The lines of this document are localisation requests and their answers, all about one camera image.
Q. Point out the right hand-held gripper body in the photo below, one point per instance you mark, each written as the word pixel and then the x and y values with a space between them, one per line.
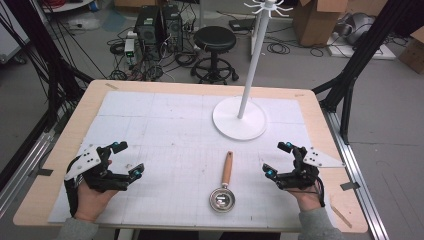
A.
pixel 303 176

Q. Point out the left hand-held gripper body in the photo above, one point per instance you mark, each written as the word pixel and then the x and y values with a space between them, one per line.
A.
pixel 87 160

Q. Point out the white hook rack stand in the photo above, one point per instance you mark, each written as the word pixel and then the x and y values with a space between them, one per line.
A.
pixel 254 66

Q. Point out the person's right hand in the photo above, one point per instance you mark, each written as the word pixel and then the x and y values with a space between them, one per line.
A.
pixel 308 199

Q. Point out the person's left hand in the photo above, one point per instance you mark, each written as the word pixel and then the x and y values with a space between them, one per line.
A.
pixel 91 203

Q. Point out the black tape strip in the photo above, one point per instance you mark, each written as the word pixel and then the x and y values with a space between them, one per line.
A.
pixel 350 186
pixel 41 172

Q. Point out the white gridded table mat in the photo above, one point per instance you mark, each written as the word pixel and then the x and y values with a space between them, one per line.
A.
pixel 166 133

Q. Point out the white box with green light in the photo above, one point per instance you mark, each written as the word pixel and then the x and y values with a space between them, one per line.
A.
pixel 129 46

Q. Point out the black computer tower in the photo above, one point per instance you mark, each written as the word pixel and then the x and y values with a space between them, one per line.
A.
pixel 148 30
pixel 173 28

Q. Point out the large open cardboard box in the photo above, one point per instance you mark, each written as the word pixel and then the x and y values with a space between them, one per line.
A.
pixel 316 23

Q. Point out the white flat board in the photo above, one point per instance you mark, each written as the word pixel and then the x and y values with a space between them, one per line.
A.
pixel 373 52

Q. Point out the black round stool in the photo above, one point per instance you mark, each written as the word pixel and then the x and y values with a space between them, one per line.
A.
pixel 215 38

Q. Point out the flat black box on floor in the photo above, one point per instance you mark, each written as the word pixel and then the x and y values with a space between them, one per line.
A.
pixel 241 24

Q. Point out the grey rounded appliance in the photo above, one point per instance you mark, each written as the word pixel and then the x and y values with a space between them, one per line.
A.
pixel 358 28

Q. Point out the small cardboard box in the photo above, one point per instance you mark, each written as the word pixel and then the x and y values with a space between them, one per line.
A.
pixel 413 53

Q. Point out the aluminium rail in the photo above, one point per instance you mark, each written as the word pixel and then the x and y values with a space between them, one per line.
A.
pixel 356 173
pixel 23 166

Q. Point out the black metal frame stand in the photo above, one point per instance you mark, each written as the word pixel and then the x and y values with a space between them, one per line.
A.
pixel 346 83
pixel 55 76

